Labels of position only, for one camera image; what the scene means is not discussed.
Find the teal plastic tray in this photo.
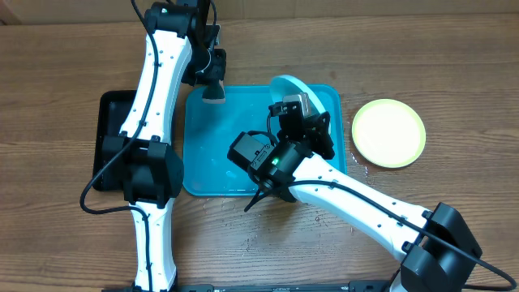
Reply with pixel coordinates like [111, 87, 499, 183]
[183, 84, 347, 197]

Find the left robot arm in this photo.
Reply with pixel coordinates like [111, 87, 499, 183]
[88, 1, 226, 291]

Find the green and pink sponge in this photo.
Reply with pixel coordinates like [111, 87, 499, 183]
[202, 83, 225, 104]

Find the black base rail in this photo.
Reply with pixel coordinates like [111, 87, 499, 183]
[101, 279, 402, 292]

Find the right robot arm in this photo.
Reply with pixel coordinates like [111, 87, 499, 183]
[246, 101, 482, 291]

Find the black plastic tray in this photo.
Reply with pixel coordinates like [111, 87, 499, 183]
[92, 89, 178, 192]

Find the light blue plate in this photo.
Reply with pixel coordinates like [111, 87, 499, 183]
[269, 75, 325, 114]

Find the yellow-green plate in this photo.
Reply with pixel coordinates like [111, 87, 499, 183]
[351, 99, 427, 169]

